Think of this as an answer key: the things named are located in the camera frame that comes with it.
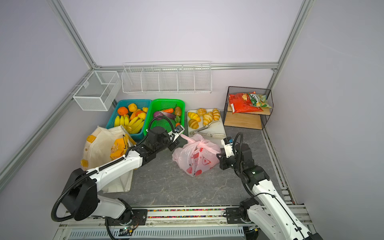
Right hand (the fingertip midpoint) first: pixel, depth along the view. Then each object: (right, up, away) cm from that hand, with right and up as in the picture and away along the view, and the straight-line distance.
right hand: (219, 155), depth 78 cm
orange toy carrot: (-33, +27, +38) cm, 58 cm away
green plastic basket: (-43, +31, +35) cm, 63 cm away
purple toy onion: (-41, +25, +33) cm, 58 cm away
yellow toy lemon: (-51, +23, +30) cm, 64 cm away
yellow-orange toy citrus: (-61, +30, +34) cm, 76 cm away
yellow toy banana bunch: (-57, +16, +26) cm, 65 cm away
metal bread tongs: (-1, +9, +25) cm, 26 cm away
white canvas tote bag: (-68, 0, +5) cm, 68 cm away
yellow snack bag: (-57, +3, +9) cm, 58 cm away
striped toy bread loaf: (-14, +23, +36) cm, 45 cm away
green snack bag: (+29, +32, +19) cm, 47 cm away
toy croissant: (-4, +21, +34) cm, 40 cm away
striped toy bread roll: (-14, +17, +31) cm, 38 cm away
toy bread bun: (-8, +27, +38) cm, 47 cm away
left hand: (-22, +11, +5) cm, 25 cm away
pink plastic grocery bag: (-11, -1, +5) cm, 13 cm away
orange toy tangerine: (-67, +26, +31) cm, 78 cm away
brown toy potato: (-27, +27, +37) cm, 53 cm away
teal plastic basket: (-57, +33, +38) cm, 76 cm away
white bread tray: (+3, +15, +33) cm, 36 cm away
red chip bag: (+18, +31, +20) cm, 41 cm away
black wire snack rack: (+34, +20, +38) cm, 55 cm away
